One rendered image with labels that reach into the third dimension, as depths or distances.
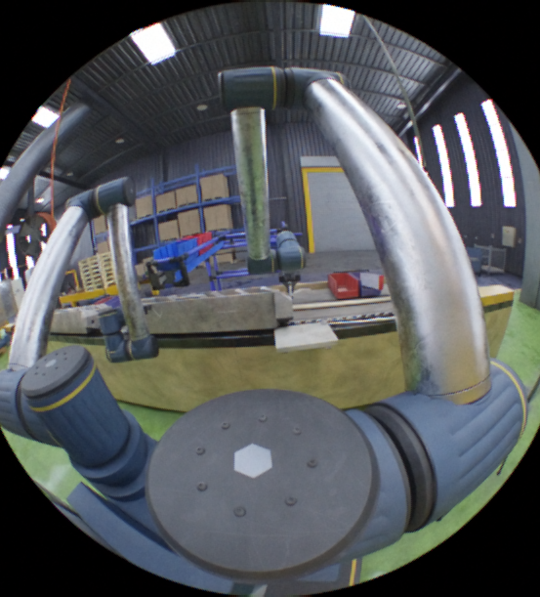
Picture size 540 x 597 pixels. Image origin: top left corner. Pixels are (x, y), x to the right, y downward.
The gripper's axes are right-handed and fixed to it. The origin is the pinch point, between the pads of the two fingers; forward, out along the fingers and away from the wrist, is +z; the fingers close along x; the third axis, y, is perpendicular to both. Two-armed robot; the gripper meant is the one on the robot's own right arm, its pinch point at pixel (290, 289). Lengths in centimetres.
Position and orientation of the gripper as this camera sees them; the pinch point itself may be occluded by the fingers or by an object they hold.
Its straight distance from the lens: 132.6
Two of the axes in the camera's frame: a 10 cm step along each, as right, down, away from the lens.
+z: 1.1, 7.2, 6.9
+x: -9.9, 0.8, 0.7
